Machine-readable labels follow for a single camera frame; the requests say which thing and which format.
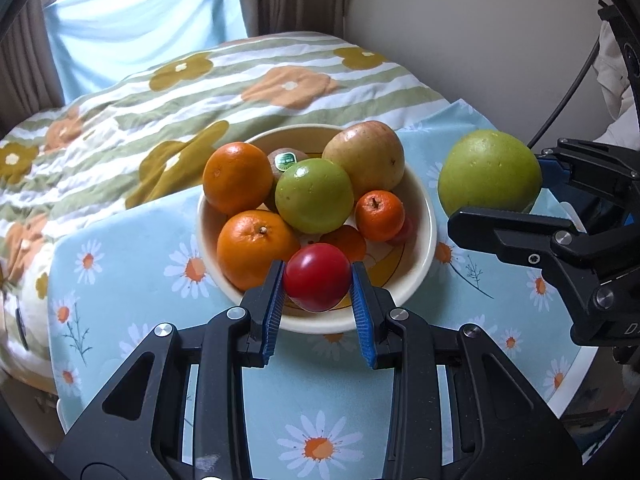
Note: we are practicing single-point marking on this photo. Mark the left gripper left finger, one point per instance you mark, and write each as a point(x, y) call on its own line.
point(174, 409)

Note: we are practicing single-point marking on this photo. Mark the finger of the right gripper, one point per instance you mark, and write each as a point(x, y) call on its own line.
point(522, 239)
point(603, 170)

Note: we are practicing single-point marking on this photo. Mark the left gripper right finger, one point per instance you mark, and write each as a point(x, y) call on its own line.
point(460, 408)

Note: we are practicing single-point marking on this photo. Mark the small tangerine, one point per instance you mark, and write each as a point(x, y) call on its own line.
point(379, 215)
point(348, 240)

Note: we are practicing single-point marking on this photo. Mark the small red tomato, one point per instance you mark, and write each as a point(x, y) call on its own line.
point(317, 277)

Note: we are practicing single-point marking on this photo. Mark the green apple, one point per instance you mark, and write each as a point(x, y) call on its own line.
point(315, 196)

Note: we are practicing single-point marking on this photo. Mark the large orange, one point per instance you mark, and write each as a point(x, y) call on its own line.
point(237, 177)

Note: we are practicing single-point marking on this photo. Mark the small red fruit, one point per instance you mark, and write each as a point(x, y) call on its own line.
point(405, 233)

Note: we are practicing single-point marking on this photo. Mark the blue daisy tablecloth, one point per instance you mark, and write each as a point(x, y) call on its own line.
point(317, 411)

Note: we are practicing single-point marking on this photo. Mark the yellow red apple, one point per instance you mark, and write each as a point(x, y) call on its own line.
point(371, 154)

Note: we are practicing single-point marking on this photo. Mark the small tangerine in bowl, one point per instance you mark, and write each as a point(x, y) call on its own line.
point(348, 240)

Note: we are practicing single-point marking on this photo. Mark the orange in bowl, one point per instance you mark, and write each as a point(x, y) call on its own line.
point(249, 242)

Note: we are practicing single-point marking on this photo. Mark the black remote on bed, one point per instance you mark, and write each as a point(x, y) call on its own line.
point(21, 328)

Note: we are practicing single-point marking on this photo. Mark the brown kiwi with sticker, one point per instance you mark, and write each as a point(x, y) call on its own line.
point(280, 160)

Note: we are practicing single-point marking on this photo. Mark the floral striped duvet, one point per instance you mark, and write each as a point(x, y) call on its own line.
point(150, 136)

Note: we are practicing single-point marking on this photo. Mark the left brown curtain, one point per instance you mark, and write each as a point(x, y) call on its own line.
point(29, 80)

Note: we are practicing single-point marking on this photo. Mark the blue window cloth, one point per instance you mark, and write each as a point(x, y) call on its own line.
point(97, 43)

